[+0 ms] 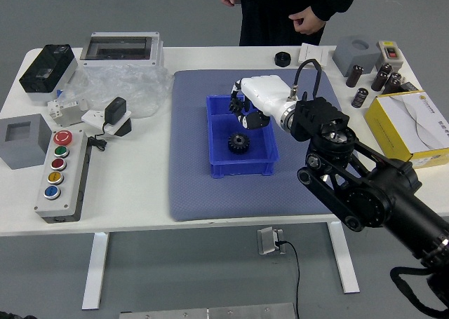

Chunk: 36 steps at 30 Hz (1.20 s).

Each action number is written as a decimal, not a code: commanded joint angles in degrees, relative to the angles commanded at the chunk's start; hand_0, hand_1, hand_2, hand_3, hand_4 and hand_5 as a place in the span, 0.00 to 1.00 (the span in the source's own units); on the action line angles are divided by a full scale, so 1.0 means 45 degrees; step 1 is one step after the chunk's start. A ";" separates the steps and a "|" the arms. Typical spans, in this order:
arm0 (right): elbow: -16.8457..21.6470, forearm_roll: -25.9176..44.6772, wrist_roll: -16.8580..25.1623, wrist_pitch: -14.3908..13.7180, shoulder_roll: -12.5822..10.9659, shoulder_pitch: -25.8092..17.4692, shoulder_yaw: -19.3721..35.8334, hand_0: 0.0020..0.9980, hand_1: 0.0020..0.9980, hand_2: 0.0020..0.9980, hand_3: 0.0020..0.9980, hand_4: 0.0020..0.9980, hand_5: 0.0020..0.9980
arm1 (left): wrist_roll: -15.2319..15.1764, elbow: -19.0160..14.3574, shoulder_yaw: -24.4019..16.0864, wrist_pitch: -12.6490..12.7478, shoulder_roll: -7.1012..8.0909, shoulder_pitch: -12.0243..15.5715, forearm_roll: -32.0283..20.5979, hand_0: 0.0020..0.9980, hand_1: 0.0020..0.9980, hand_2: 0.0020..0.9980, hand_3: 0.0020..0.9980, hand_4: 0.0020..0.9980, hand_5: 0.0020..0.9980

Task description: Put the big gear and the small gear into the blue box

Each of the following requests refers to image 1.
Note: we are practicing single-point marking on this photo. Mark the person's left hand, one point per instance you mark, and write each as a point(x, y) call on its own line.
point(307, 22)

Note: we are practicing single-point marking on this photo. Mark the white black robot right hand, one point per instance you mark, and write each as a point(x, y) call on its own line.
point(266, 91)

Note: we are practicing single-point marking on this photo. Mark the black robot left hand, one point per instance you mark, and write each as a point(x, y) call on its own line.
point(10, 316)

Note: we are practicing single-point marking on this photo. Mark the white wall switch plate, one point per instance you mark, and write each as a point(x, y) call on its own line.
point(310, 54)

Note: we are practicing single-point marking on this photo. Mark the big black gear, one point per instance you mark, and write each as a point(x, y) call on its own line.
point(233, 148)

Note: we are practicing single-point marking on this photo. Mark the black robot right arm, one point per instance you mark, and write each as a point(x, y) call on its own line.
point(315, 115)

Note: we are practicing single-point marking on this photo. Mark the blue plastic box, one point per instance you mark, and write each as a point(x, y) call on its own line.
point(221, 140)

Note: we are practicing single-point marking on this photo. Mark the grey clear-lid distribution box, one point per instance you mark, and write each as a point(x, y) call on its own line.
point(119, 49)

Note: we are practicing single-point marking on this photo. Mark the grey five-button control box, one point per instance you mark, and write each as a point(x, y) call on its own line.
point(66, 178)

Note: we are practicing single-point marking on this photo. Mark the person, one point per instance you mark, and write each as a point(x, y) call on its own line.
point(273, 14)

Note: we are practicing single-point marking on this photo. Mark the black round knob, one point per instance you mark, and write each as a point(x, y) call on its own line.
point(282, 59)

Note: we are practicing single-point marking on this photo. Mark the grey cube with round hole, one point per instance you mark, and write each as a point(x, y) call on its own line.
point(347, 57)

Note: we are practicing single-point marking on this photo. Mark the grey-blue mat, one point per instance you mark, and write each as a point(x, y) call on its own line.
point(189, 140)

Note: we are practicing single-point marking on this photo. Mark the white table leg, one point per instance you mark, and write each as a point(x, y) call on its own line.
point(94, 270)
point(345, 259)

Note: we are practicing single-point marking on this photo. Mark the small black plug block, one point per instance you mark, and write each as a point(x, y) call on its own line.
point(410, 87)

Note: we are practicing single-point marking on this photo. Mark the clear plastic bag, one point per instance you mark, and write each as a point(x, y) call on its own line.
point(140, 87)

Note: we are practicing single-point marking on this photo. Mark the yellow white carton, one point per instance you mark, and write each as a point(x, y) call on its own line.
point(414, 122)

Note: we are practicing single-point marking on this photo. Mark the metal floor socket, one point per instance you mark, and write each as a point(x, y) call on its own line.
point(266, 240)

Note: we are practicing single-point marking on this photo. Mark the black power adapter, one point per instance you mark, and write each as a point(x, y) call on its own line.
point(115, 110)

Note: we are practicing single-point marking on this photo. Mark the grey cube with square hole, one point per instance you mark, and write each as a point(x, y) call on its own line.
point(21, 147)

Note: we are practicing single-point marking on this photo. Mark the white power socket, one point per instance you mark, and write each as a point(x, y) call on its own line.
point(93, 117)

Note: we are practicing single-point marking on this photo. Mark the white circuit breaker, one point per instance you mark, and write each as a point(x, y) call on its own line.
point(66, 112)

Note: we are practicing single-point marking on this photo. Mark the grey metal plate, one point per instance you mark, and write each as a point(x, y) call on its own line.
point(210, 312)

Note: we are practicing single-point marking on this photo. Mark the grey two-button switch box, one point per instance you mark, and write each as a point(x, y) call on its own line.
point(391, 54)

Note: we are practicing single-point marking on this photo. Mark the black-lidded white enclosure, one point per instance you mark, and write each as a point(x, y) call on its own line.
point(45, 70)

